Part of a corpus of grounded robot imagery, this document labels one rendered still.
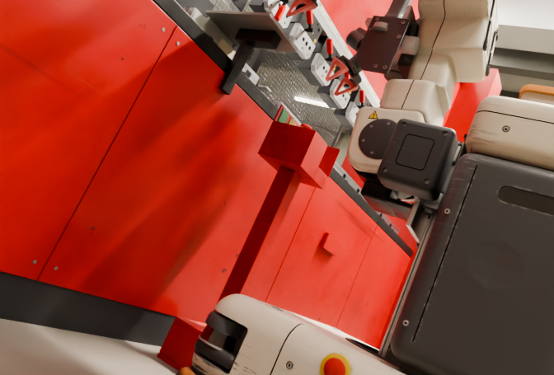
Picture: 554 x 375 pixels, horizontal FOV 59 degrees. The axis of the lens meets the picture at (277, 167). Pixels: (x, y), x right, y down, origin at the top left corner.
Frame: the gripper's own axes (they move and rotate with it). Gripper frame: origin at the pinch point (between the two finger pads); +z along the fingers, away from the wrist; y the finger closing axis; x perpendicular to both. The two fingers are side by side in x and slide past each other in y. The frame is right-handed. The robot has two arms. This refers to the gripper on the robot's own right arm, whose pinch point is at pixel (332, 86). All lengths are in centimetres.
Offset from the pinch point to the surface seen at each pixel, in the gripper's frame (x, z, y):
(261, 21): -10.0, 5.8, 33.9
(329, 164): 17.6, 18.9, -7.1
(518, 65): -202, -308, -553
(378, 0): -54, -54, -48
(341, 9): -45, -32, -25
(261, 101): -9.1, 21.3, 8.5
